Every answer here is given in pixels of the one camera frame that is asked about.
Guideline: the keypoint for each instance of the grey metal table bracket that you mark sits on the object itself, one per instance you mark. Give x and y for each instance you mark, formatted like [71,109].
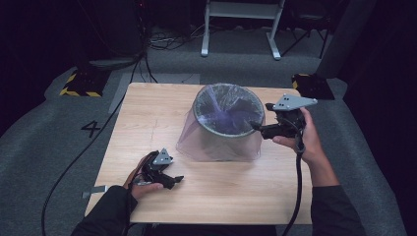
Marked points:
[96,190]

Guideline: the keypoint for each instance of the black yellow striped base plate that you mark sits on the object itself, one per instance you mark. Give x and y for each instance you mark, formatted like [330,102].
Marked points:
[313,87]
[83,83]

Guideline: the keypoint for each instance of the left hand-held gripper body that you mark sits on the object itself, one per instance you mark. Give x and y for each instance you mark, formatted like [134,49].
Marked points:
[157,170]

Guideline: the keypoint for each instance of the green plastic bin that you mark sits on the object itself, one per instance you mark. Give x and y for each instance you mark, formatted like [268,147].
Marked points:
[223,135]

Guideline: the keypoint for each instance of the person's left hand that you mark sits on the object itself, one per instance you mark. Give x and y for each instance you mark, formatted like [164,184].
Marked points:
[141,190]

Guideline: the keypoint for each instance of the grey column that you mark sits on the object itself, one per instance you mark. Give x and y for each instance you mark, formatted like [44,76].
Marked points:
[344,36]

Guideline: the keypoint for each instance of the person's right hand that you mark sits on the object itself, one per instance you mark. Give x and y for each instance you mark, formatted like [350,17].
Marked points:
[311,141]

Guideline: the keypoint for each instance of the black folding stand legs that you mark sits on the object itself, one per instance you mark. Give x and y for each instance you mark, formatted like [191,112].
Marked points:
[308,31]

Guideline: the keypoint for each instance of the purple plastic bag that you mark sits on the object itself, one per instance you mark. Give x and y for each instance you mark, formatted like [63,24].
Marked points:
[187,147]

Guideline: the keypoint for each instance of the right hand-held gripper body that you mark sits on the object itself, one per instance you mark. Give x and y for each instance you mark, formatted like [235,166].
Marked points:
[290,126]

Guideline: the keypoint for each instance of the white metal stand frame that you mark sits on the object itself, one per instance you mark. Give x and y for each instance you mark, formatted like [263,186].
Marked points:
[241,10]

